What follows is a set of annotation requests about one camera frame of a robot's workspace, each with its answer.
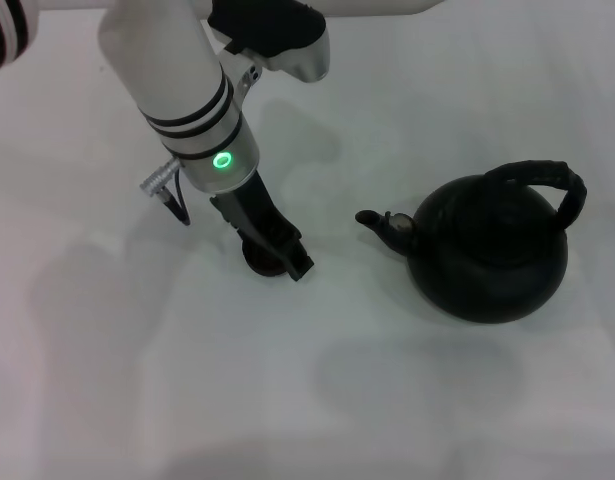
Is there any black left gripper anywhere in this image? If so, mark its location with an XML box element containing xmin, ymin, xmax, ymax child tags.
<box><xmin>209</xmin><ymin>172</ymin><xmax>316</xmax><ymax>284</ymax></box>

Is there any small dark teacup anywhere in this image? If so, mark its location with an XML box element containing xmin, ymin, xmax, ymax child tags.
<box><xmin>240</xmin><ymin>241</ymin><xmax>290</xmax><ymax>279</ymax></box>

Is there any black round teapot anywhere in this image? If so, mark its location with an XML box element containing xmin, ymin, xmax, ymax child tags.
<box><xmin>355</xmin><ymin>159</ymin><xmax>587</xmax><ymax>325</ymax></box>

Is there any black cable with silver plug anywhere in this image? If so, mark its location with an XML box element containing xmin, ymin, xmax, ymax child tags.
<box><xmin>139</xmin><ymin>157</ymin><xmax>192</xmax><ymax>227</ymax></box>

